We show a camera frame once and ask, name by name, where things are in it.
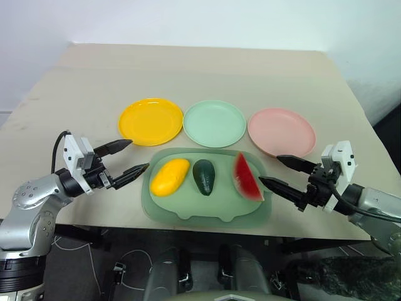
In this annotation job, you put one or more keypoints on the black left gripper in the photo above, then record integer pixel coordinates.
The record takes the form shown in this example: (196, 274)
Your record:
(97, 175)

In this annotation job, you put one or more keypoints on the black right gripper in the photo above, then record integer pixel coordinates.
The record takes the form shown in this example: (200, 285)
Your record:
(321, 185)

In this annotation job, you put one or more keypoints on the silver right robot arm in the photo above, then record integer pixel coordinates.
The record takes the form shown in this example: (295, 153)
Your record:
(372, 207)

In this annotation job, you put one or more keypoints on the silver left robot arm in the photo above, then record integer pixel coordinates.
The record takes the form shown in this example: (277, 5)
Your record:
(31, 203)

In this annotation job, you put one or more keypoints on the pink plate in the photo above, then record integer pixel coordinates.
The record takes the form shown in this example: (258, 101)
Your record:
(281, 132)

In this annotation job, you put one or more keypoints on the yellow plate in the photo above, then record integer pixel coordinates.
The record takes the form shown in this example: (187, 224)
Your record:
(150, 122)

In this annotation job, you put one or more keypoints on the green plate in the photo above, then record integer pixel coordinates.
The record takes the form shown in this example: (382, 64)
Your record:
(214, 123)

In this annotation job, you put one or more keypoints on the red watermelon slice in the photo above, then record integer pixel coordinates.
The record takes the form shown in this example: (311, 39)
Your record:
(246, 178)

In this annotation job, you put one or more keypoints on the yellow mango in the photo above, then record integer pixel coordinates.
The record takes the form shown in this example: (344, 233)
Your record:
(169, 177)

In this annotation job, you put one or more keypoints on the dark green avocado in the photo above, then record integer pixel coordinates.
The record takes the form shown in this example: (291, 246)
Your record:
(204, 177)

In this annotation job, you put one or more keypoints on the green translucent tray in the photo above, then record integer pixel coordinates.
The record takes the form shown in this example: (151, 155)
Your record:
(206, 203)

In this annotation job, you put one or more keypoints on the dark rounded robot leg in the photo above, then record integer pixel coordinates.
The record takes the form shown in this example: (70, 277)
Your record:
(166, 276)
(247, 272)

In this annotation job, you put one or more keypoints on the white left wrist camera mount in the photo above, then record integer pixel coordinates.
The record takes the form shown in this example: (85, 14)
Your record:
(73, 152)

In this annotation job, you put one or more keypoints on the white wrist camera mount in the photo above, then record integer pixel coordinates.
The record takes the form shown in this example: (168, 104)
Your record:
(343, 160)
(73, 152)

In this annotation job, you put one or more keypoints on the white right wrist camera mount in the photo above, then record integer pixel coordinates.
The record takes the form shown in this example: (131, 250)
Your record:
(343, 160)

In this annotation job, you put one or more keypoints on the black table frame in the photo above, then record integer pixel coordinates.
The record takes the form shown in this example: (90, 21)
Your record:
(188, 235)

